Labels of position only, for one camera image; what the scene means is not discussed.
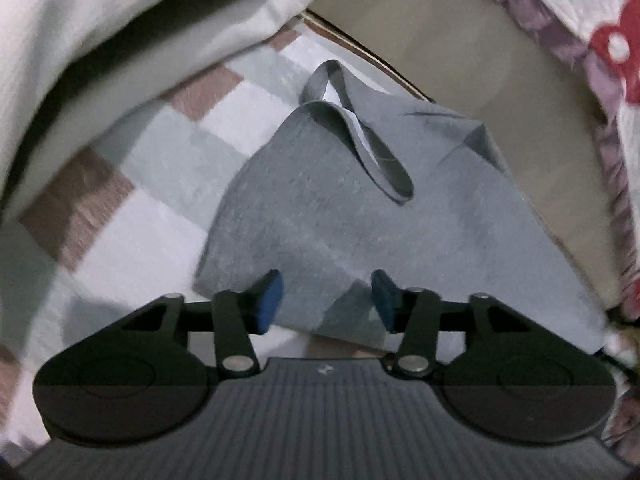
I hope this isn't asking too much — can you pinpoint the white quilt with red bears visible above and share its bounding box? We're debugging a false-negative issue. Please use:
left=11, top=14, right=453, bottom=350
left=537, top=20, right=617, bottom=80
left=444, top=0, right=640, bottom=441

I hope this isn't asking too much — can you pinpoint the checkered storage bag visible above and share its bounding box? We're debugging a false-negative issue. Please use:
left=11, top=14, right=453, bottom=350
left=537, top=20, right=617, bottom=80
left=1, top=14, right=416, bottom=464

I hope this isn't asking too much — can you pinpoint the folded cream garment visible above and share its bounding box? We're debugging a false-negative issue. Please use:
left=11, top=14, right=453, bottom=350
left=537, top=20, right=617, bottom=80
left=1, top=0, right=316, bottom=222

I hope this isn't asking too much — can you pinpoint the grey knit garment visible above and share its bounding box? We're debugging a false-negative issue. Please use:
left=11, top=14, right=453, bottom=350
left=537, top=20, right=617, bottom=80
left=194, top=61, right=604, bottom=352

